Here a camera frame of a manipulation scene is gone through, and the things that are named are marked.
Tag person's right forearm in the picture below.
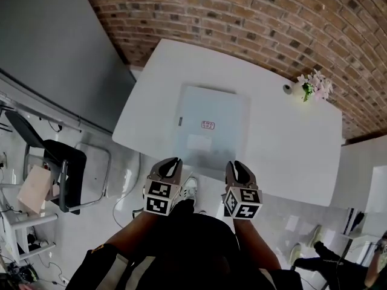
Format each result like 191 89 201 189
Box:
232 217 282 271

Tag person's left forearm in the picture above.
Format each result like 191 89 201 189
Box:
104 208 160 255

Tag light blue-grey box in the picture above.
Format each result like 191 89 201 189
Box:
174 85 250 167

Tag tangle of black cables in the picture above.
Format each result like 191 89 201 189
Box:
0 254 40 290

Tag beige cardboard box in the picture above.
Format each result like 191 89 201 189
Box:
16 164 53 214

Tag white flowers in vase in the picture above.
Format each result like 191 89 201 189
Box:
295 69 334 103

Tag white paper sheet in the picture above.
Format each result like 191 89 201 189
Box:
285 215 299 232

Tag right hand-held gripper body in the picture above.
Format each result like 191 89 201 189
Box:
223 186 263 220

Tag white shelf unit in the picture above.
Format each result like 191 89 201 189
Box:
332 134 387 214

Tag person's black clothing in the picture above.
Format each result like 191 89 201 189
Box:
65 198 303 290

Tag black folding chair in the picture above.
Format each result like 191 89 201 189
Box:
4 110 112 216

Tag white side stand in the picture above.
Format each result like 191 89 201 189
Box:
0 182 59 264

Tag white table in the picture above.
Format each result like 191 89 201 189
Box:
111 37 344 207

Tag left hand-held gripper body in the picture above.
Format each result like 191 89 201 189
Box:
142 176 183 216

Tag person's white shoe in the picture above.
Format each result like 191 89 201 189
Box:
182 176 199 207

